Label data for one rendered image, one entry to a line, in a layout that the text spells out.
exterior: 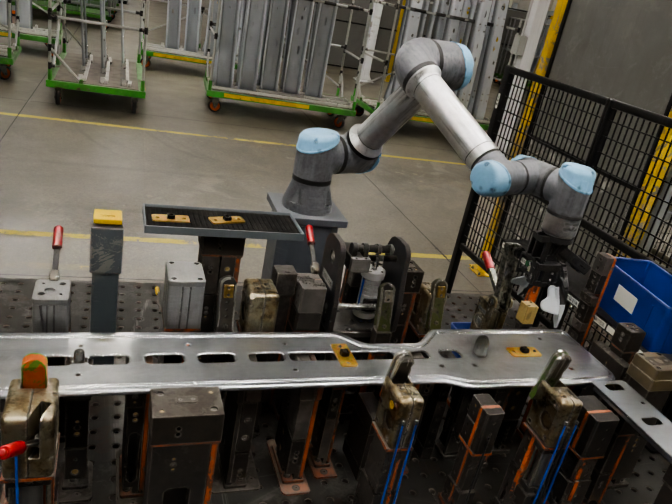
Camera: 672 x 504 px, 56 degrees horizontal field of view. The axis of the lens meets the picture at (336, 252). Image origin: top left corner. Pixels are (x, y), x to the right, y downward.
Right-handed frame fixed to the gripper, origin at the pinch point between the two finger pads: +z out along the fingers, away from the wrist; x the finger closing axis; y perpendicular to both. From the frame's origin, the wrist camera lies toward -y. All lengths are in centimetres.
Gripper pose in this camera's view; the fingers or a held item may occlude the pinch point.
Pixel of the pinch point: (538, 311)
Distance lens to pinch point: 154.9
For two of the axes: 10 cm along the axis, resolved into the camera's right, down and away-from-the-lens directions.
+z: -1.8, 9.0, 3.9
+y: -9.4, -0.3, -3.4
